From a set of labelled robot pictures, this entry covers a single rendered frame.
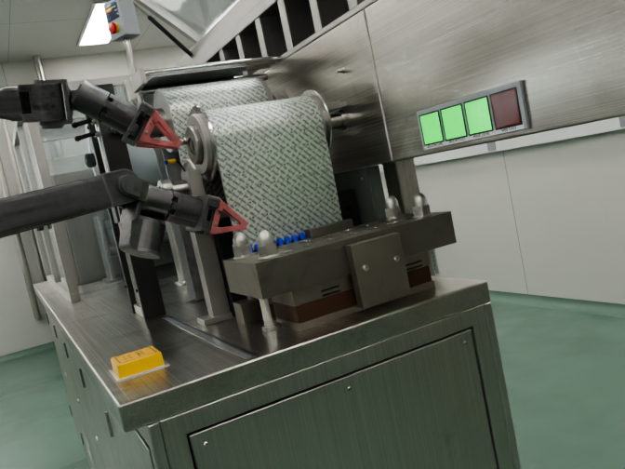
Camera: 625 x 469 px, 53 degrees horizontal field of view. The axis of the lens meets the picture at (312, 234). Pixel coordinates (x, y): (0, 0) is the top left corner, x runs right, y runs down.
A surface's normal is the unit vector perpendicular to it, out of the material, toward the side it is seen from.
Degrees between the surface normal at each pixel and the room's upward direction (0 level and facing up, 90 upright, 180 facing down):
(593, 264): 90
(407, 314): 90
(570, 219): 90
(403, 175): 90
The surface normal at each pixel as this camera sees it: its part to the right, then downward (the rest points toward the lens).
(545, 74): -0.87, 0.22
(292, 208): 0.45, 0.00
